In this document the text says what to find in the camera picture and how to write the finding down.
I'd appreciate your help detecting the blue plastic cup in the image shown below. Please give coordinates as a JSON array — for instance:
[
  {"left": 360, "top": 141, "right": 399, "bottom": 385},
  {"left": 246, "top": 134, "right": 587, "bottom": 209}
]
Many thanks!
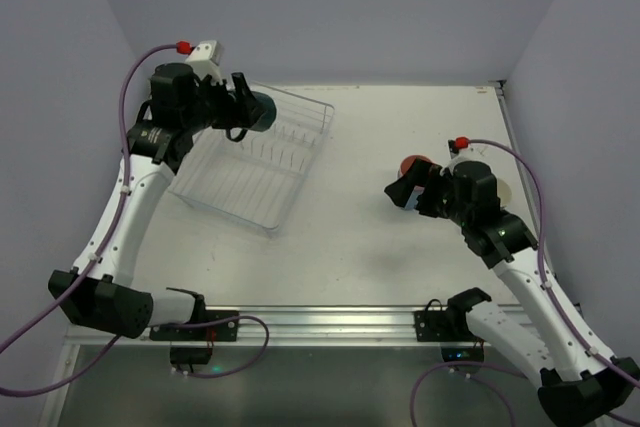
[{"left": 398, "top": 176, "right": 424, "bottom": 210}]

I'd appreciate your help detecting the pink plastic cup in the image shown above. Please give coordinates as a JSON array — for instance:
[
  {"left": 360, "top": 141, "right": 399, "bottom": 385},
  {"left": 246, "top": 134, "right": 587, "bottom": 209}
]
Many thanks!
[{"left": 398, "top": 154, "right": 432, "bottom": 178}]

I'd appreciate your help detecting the dark green mug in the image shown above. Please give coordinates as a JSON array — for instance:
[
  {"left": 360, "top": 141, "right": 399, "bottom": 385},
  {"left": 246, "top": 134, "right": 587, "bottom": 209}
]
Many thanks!
[{"left": 225, "top": 92, "right": 277, "bottom": 143}]

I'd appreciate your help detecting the black mug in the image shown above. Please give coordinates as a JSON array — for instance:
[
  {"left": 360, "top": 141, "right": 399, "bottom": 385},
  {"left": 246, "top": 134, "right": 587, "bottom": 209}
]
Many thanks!
[{"left": 497, "top": 178, "right": 513, "bottom": 208}]

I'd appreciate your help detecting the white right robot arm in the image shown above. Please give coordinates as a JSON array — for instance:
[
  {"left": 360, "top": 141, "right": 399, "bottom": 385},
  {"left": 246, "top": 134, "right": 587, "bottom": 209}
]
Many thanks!
[{"left": 384, "top": 158, "right": 639, "bottom": 426}]

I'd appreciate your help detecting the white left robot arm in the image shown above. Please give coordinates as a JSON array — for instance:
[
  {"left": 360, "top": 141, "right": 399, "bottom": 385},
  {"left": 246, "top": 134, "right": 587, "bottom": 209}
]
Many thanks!
[{"left": 48, "top": 63, "right": 277, "bottom": 338}]

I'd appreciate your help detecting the clear plastic dish rack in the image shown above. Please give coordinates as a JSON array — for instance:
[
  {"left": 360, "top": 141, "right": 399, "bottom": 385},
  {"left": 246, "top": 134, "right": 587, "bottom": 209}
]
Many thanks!
[{"left": 169, "top": 83, "right": 335, "bottom": 236}]

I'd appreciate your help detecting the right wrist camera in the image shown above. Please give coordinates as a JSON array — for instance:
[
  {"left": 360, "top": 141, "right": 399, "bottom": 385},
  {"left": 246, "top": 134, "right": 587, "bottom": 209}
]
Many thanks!
[{"left": 448, "top": 139, "right": 467, "bottom": 158}]

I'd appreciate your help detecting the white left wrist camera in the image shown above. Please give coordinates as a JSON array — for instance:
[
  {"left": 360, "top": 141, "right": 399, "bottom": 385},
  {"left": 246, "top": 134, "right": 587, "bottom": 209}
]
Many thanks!
[{"left": 185, "top": 40, "right": 224, "bottom": 84}]

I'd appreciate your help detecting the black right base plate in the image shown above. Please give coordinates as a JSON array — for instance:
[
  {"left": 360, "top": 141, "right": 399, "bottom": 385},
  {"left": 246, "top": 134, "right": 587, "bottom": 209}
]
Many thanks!
[{"left": 413, "top": 299, "right": 478, "bottom": 342}]

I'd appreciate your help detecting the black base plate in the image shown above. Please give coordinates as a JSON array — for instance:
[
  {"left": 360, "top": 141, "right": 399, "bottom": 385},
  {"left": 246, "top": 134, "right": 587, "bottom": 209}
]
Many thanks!
[
  {"left": 149, "top": 309, "right": 239, "bottom": 342},
  {"left": 413, "top": 299, "right": 478, "bottom": 342}
]

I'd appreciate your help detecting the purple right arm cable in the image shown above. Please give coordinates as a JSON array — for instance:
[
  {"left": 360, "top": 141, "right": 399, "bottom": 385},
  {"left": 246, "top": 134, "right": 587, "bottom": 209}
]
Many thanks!
[{"left": 409, "top": 136, "right": 640, "bottom": 427}]

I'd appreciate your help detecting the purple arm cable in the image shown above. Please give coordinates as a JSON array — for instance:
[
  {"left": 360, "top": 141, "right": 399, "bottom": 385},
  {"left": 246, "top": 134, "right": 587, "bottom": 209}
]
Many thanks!
[
  {"left": 0, "top": 39, "right": 271, "bottom": 397},
  {"left": 409, "top": 136, "right": 640, "bottom": 427}
]

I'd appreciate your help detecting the aluminium mounting rail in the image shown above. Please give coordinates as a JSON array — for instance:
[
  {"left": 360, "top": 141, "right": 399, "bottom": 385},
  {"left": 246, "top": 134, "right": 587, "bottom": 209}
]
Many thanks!
[{"left": 64, "top": 302, "right": 596, "bottom": 348}]

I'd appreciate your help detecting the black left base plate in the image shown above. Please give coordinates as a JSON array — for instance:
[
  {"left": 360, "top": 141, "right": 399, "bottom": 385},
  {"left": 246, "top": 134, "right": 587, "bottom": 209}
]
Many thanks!
[{"left": 149, "top": 309, "right": 239, "bottom": 342}]

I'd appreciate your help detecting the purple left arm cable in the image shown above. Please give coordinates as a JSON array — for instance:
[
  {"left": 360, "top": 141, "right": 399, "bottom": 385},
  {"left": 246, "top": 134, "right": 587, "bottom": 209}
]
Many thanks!
[{"left": 0, "top": 39, "right": 271, "bottom": 397}]

